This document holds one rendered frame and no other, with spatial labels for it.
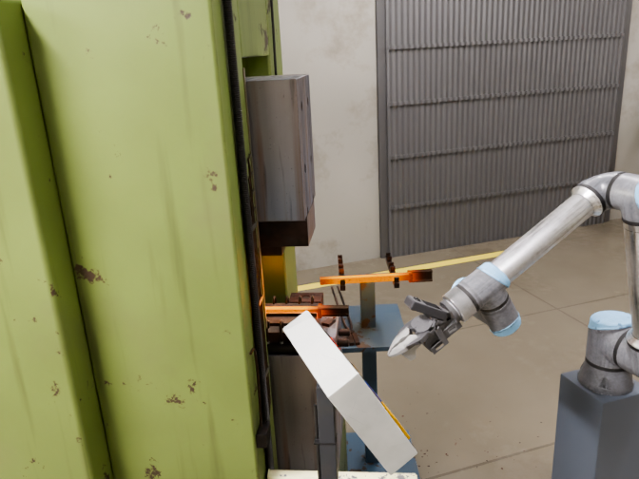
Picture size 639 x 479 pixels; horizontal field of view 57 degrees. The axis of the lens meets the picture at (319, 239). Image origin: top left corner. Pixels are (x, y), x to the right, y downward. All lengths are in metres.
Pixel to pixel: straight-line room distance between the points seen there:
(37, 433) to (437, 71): 4.26
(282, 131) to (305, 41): 3.21
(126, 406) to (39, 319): 0.36
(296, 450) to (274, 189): 0.91
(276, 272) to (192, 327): 0.69
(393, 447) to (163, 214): 0.77
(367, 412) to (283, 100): 0.85
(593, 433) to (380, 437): 1.25
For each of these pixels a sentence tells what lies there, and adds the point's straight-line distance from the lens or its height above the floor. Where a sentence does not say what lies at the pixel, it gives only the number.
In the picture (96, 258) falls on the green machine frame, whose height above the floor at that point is 1.36.
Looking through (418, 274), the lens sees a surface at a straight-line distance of 2.33.
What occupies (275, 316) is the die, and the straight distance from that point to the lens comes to 1.98.
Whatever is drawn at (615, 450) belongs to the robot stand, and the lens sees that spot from 2.53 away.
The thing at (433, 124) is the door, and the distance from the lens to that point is 5.25.
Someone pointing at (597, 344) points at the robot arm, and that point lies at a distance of 2.35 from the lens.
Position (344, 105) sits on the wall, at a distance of 4.95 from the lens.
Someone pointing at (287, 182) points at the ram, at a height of 1.48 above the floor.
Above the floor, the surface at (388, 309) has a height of 0.71.
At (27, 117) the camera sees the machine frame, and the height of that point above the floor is 1.72.
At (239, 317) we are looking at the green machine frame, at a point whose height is 1.19.
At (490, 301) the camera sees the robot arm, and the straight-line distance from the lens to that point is 1.64.
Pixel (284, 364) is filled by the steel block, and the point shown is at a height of 0.88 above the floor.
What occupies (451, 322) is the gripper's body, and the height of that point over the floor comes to 1.12.
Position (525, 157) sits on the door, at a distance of 5.82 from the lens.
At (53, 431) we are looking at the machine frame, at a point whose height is 0.90.
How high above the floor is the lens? 1.84
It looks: 18 degrees down
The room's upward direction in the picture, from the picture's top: 3 degrees counter-clockwise
